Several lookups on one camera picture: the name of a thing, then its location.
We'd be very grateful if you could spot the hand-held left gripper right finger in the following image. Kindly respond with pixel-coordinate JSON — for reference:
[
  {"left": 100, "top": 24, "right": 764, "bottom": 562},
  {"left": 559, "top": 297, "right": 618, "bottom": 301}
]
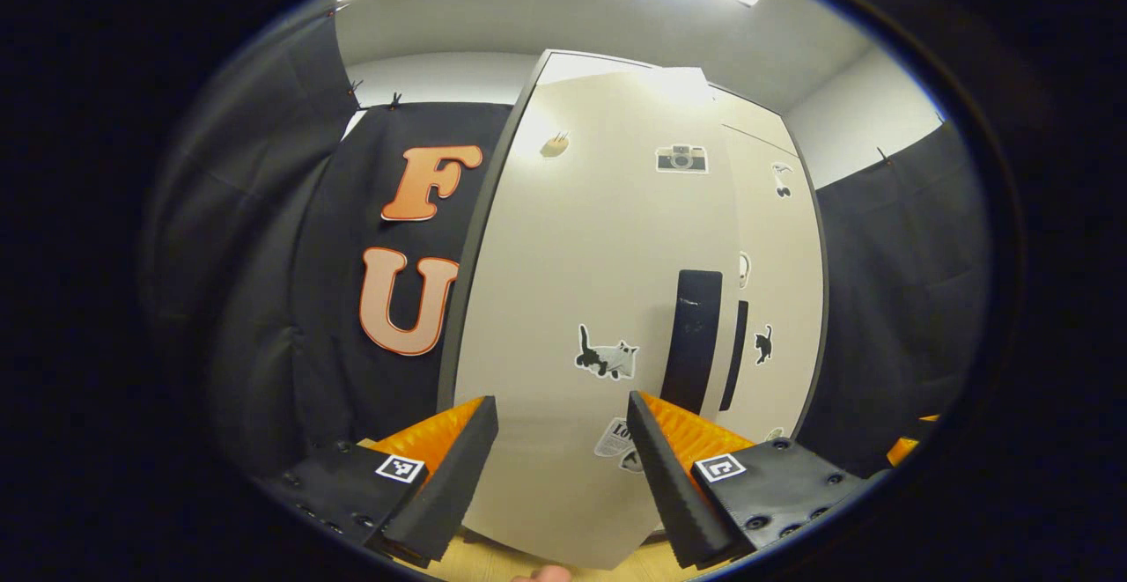
[{"left": 628, "top": 390, "right": 873, "bottom": 570}]

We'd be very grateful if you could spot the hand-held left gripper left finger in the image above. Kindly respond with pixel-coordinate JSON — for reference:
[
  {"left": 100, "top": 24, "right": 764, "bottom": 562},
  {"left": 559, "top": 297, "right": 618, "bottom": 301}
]
[{"left": 251, "top": 395, "right": 500, "bottom": 570}]

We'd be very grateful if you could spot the white cabinet door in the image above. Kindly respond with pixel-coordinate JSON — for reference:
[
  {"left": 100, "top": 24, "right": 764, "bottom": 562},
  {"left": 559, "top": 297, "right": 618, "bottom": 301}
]
[
  {"left": 711, "top": 89, "right": 826, "bottom": 444},
  {"left": 453, "top": 67, "right": 742, "bottom": 570}
]

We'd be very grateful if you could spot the white shoe cabinet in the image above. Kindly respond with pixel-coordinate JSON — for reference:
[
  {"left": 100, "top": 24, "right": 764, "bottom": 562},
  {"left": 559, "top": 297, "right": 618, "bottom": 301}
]
[{"left": 438, "top": 48, "right": 830, "bottom": 570}]

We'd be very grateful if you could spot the black backdrop cloth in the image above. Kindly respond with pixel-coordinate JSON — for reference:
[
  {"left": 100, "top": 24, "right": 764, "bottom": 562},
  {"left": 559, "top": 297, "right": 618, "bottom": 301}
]
[{"left": 141, "top": 10, "right": 991, "bottom": 477}]

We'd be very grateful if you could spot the black door handle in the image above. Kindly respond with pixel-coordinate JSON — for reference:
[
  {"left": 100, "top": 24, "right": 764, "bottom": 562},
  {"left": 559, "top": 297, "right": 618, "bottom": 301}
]
[
  {"left": 660, "top": 269, "right": 725, "bottom": 416},
  {"left": 718, "top": 300, "right": 750, "bottom": 412}
]

